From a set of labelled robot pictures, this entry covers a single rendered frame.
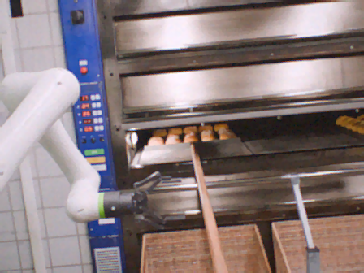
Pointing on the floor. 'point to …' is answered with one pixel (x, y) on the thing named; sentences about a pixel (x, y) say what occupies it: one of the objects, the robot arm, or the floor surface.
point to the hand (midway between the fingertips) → (179, 198)
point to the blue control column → (81, 43)
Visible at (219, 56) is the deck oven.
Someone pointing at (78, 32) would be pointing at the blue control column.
